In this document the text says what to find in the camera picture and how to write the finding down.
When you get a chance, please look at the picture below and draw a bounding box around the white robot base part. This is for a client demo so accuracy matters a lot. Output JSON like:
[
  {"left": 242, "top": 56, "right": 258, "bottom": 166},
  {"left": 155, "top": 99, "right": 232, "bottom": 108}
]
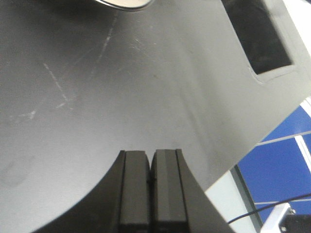
[{"left": 260, "top": 203, "right": 295, "bottom": 233}]

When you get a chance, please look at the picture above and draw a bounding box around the blue right base cabinet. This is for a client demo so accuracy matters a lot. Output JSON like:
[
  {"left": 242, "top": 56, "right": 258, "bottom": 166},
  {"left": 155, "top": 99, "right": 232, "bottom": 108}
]
[{"left": 206, "top": 99, "right": 311, "bottom": 233}]

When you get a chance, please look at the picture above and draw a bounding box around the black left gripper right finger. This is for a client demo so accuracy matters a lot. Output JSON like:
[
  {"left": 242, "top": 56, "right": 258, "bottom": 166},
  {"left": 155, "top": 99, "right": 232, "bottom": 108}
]
[{"left": 151, "top": 149, "right": 233, "bottom": 233}]

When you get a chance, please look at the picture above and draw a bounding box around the black lab sink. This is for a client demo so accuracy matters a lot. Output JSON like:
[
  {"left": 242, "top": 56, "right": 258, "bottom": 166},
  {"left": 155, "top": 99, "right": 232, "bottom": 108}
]
[{"left": 222, "top": 0, "right": 294, "bottom": 83}]

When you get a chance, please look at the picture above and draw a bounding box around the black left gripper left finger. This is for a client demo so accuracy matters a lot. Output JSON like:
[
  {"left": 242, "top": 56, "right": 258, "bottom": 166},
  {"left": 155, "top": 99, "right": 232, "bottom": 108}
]
[{"left": 37, "top": 150, "right": 151, "bottom": 233}]

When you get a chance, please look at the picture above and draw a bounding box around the beige round plate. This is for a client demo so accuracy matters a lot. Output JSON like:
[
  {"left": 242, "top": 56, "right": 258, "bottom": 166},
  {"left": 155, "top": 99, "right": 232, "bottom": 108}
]
[{"left": 96, "top": 0, "right": 153, "bottom": 11}]

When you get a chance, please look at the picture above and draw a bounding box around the black thin cable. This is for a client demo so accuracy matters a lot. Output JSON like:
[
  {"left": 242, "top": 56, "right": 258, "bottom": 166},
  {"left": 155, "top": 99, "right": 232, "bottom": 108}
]
[{"left": 228, "top": 193, "right": 311, "bottom": 224}]

